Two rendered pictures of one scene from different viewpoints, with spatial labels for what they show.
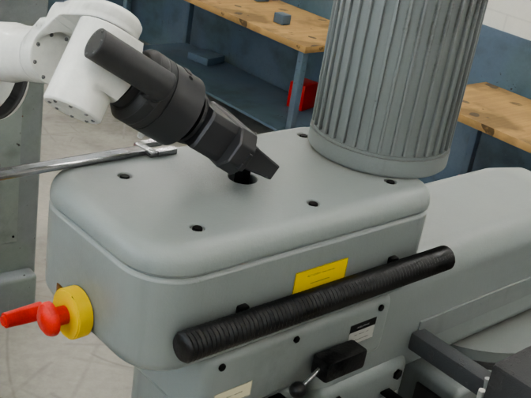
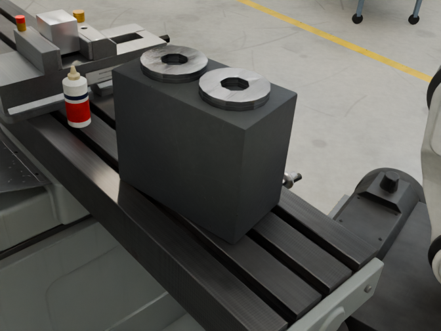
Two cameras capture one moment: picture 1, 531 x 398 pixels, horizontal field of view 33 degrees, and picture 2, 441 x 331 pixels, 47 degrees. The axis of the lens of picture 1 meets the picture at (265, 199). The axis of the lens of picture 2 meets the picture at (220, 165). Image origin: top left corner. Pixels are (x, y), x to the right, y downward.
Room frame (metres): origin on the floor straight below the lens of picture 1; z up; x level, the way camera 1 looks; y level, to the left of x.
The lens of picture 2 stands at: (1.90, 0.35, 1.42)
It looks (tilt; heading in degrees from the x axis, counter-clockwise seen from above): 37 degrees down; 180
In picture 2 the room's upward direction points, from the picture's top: 4 degrees clockwise
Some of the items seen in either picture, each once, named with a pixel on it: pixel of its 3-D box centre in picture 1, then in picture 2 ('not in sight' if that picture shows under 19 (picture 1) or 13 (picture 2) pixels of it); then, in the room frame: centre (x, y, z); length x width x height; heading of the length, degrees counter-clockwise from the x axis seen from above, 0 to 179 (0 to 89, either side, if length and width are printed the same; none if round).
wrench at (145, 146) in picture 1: (87, 159); not in sight; (0.98, 0.22, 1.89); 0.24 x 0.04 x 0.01; 136
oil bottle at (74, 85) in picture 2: not in sight; (76, 94); (1.14, 0.09, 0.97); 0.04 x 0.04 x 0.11
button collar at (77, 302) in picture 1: (73, 312); not in sight; (0.85, 0.19, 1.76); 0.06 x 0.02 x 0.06; 45
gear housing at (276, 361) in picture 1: (245, 312); not in sight; (1.05, 0.00, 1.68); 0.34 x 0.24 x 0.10; 135
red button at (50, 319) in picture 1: (54, 317); not in sight; (0.84, 0.21, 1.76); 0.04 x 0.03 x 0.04; 45
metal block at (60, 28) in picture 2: not in sight; (58, 32); (1.01, 0.03, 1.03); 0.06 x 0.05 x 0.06; 43
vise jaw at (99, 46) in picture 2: not in sight; (86, 37); (0.97, 0.07, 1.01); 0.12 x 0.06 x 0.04; 43
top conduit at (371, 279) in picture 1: (329, 294); not in sight; (0.94, -0.10, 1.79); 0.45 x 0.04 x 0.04; 135
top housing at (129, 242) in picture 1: (242, 231); not in sight; (1.03, 0.02, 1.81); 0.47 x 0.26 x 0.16; 135
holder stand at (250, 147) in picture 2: not in sight; (201, 135); (1.30, 0.31, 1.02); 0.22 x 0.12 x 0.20; 56
